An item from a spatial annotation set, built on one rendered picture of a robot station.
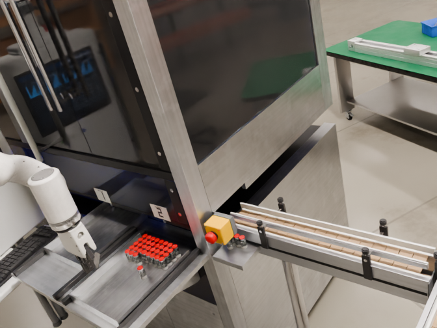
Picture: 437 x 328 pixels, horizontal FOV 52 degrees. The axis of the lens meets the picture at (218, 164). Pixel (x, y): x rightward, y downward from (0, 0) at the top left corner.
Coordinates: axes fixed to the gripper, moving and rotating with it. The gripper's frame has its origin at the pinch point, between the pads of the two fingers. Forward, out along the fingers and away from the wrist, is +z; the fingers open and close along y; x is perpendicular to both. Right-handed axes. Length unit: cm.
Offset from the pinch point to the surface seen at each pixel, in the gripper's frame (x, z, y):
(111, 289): -7.6, 22.0, 10.1
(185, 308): -35, 62, 14
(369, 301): -110, 110, -32
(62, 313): -17, 88, 100
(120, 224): -35, 22, 37
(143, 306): -6.4, 20.4, -8.2
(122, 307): -3.9, 22.0, 0.0
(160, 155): -35.2, -17.4, -4.3
